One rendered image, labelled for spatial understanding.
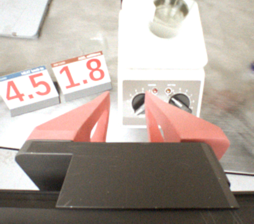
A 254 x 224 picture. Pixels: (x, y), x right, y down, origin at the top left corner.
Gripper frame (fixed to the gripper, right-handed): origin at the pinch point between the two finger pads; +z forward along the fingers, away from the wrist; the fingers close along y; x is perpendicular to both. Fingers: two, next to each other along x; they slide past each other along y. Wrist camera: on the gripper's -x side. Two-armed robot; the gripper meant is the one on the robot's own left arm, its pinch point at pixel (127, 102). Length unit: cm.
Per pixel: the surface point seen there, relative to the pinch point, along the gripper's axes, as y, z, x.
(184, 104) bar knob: -8.6, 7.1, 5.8
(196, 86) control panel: -10.3, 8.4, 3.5
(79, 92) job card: 8.9, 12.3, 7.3
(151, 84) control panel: -3.5, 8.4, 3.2
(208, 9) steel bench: -19.0, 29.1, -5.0
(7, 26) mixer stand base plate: 25.6, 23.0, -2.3
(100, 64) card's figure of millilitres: 4.9, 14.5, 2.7
